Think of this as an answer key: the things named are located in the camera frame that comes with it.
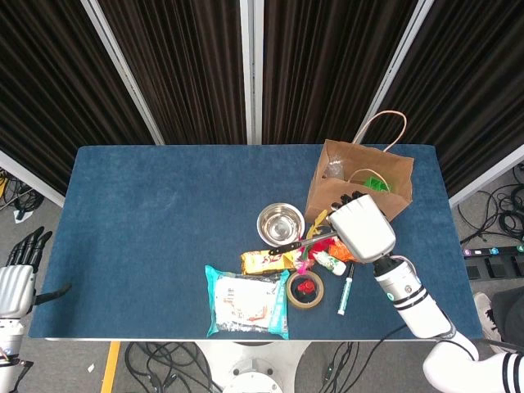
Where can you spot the left silver and black robot hand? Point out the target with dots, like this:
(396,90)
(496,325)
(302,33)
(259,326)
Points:
(16,286)

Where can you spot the right silver and black robot hand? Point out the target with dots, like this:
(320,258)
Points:
(364,229)

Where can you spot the green toy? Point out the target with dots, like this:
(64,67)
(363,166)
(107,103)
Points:
(374,183)

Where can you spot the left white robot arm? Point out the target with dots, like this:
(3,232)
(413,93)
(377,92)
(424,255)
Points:
(8,331)

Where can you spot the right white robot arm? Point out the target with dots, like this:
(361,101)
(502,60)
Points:
(409,299)

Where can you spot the orange snack packet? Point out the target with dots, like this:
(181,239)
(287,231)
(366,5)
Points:
(341,254)

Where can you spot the brown paper shopping bag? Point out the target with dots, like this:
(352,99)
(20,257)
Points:
(327,196)

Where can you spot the green white marker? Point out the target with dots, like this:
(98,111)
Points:
(346,292)

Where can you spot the small white and green bottle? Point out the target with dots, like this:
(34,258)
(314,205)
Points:
(333,265)

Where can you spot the colourful feather shuttlecock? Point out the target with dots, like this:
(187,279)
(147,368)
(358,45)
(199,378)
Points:
(317,224)

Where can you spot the white paper scrap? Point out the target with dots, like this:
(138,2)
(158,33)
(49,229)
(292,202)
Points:
(22,217)

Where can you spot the black bottle with red cap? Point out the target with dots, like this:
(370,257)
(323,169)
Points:
(306,287)

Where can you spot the stainless steel bowl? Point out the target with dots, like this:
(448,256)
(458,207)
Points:
(280,225)

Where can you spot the brown tape roll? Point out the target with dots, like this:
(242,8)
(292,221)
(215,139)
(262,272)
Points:
(292,301)

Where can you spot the gold biscuit pack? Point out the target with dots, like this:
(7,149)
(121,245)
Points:
(262,264)

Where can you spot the teal instant noodle packet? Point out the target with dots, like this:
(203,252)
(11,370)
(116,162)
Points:
(245,303)

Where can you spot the blue velvet tablecloth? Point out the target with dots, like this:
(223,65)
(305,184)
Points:
(143,225)

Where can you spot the white sneaker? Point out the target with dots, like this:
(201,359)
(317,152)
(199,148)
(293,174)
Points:
(489,323)

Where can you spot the person's dark trouser leg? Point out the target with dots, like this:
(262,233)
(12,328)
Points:
(511,311)

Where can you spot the dark pleated curtain panel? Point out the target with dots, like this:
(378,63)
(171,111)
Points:
(49,82)
(471,82)
(319,61)
(184,61)

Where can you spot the white partition frame post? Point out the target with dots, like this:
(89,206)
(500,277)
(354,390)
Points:
(390,73)
(28,180)
(487,178)
(125,78)
(250,73)

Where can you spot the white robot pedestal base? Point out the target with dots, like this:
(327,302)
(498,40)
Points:
(254,368)

